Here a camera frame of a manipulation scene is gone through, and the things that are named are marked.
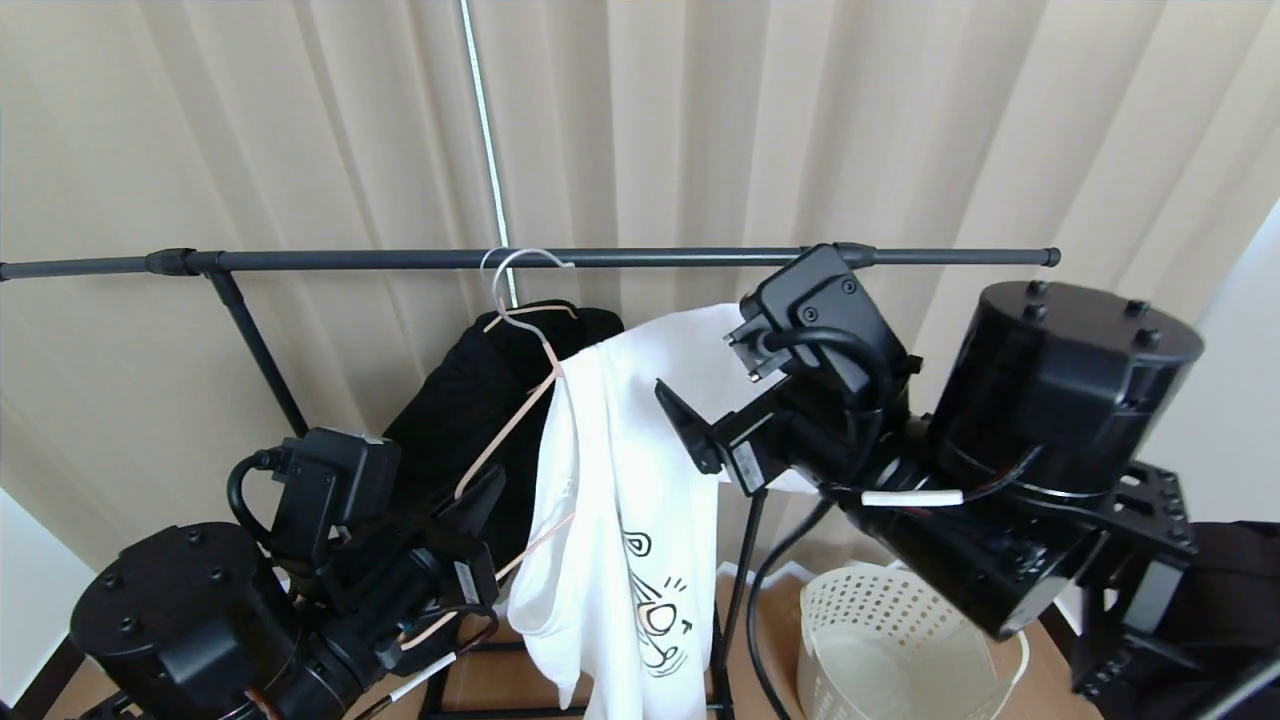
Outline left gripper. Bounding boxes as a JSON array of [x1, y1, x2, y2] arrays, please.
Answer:
[[285, 540, 503, 706]]

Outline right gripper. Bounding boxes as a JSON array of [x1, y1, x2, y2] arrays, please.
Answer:
[[715, 390, 1086, 641]]

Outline pink clothes hanger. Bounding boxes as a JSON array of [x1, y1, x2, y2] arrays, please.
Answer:
[[480, 248, 583, 334], [398, 248, 579, 651]]

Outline black shorts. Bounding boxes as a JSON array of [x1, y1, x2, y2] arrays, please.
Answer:
[[383, 300, 626, 571]]

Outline white garment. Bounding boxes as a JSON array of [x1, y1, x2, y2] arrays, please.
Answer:
[[506, 303, 833, 720]]

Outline white laundry basket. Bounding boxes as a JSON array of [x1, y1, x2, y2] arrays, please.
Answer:
[[797, 562, 1031, 720]]

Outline black clothes rack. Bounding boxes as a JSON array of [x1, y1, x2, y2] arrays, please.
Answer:
[[0, 242, 1063, 720]]

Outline beige curtain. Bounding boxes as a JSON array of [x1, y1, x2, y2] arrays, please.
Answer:
[[0, 0, 1280, 601]]

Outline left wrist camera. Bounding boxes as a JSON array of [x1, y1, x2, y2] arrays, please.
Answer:
[[262, 428, 403, 573]]

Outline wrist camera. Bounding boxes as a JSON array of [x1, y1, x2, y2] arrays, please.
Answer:
[[262, 428, 403, 573], [725, 243, 923, 403]]

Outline black cable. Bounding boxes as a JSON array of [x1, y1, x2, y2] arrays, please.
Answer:
[[745, 328, 896, 720], [227, 450, 286, 549]]

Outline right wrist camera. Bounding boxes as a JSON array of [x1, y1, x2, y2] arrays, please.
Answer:
[[725, 243, 923, 403]]

